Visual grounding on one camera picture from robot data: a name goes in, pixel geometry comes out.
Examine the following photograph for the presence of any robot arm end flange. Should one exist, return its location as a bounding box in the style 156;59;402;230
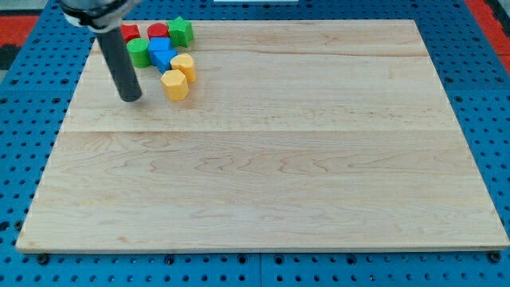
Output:
59;0;142;33

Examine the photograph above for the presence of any light wooden board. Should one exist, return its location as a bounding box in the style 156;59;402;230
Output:
16;20;509;254

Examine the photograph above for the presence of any yellow hexagon block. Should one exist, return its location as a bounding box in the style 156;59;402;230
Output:
160;69;189;101

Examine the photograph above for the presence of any yellow rounded block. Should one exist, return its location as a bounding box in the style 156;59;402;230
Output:
170;53;197;83

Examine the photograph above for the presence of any blue angled block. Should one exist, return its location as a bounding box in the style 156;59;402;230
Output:
152;49;179;74

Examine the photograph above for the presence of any blue cube block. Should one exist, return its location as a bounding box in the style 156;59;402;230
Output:
148;37;172;61

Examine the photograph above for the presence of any green star block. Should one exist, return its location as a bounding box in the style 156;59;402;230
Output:
167;17;194;48

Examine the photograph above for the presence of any green cylinder block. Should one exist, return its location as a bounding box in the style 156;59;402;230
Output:
127;38;151;68

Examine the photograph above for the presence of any red cylinder block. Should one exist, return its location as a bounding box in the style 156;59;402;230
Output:
147;23;170;39

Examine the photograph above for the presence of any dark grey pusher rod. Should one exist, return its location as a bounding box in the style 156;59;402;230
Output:
96;28;142;102

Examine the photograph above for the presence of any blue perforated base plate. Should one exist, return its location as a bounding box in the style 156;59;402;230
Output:
1;1;509;286

